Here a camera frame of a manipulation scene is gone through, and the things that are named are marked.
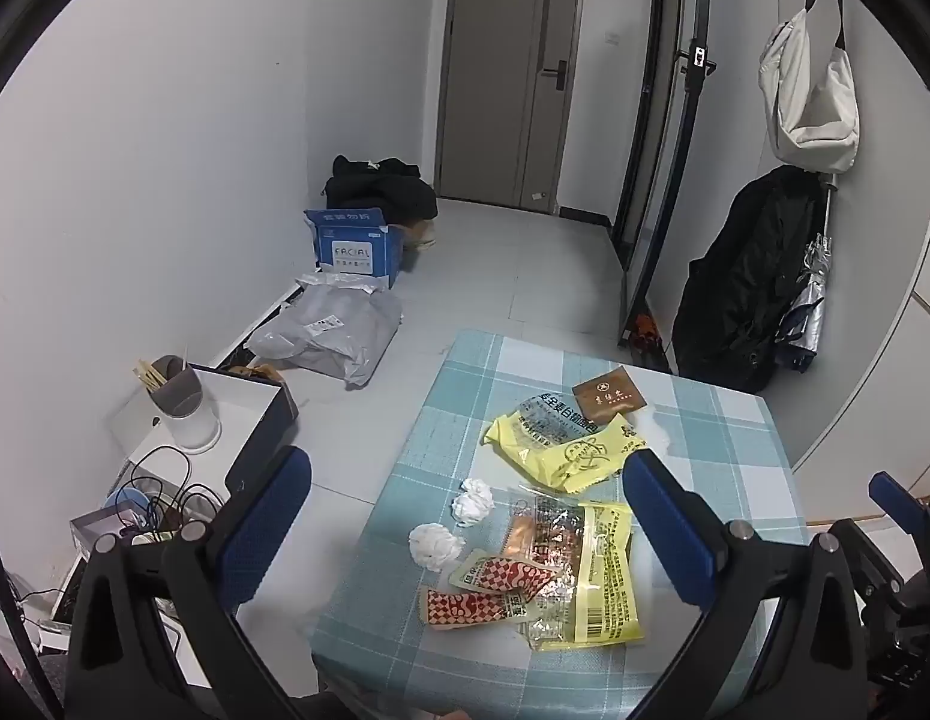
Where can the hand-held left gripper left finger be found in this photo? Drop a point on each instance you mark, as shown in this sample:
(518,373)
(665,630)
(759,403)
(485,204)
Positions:
(266,517)

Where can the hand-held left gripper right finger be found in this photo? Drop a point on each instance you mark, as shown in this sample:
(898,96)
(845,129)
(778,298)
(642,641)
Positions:
(664,532)

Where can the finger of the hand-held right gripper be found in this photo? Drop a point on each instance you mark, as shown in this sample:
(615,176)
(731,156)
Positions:
(894,496)

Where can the clear and yellow pastry wrapper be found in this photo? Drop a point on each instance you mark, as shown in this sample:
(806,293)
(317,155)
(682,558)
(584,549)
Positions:
(600,585)

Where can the yellow snack wrapper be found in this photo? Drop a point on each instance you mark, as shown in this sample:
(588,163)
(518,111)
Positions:
(585,461)

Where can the clear and yellow bread bag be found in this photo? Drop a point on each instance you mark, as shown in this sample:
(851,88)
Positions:
(551,424)

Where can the white shoulder bag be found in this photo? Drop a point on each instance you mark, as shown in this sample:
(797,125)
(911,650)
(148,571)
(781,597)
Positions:
(806,90)

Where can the navy box with white inside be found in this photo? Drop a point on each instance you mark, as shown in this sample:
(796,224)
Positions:
(244,405)

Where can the white and grey chopstick holder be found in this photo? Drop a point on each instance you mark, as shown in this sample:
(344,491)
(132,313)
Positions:
(187,412)

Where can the light blue round device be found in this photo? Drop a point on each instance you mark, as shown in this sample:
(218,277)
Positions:
(127,504)

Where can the brown paper bag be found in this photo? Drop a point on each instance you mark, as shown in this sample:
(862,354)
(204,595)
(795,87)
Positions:
(255,373)

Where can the brown square packet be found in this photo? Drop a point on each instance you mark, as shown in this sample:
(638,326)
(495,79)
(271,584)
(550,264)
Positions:
(609,392)

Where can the red checkered sauce packet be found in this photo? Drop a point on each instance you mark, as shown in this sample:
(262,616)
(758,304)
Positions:
(465,607)
(510,576)

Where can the clear plastic box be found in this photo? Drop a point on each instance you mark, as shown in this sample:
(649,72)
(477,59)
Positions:
(97,532)

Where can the crumpled white tissue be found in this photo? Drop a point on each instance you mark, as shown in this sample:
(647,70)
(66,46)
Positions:
(474,501)
(435,546)

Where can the bundle of wooden chopsticks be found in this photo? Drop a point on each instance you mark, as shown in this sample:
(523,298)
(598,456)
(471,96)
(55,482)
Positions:
(150,375)

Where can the grey plastic mailer bag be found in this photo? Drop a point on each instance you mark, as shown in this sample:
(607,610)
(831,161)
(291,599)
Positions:
(330,334)

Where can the table with checkered cloth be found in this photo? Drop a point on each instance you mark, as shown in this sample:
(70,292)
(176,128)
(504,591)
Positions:
(435,420)

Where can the orange tool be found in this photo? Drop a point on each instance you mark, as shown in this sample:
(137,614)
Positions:
(645,330)

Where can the silver folded umbrella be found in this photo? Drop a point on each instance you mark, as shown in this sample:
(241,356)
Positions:
(814,300)

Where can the white plastic mailer bag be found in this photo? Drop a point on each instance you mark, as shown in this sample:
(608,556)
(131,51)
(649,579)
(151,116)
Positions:
(337,281)

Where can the black hanging jacket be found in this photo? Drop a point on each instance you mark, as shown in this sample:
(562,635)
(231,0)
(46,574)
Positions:
(742,285)

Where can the blue cardboard box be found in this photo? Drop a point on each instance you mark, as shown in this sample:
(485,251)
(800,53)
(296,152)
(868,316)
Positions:
(356,251)

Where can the beige bag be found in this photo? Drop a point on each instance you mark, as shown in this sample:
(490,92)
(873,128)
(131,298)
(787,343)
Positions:
(422,236)

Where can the pile of black clothes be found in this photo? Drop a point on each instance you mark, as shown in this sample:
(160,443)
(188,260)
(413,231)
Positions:
(382,187)

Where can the black framed glass door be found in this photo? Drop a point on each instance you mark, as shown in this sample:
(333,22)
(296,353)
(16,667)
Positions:
(660,165)

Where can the grey door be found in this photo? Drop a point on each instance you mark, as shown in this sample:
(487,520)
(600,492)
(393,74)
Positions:
(495,90)

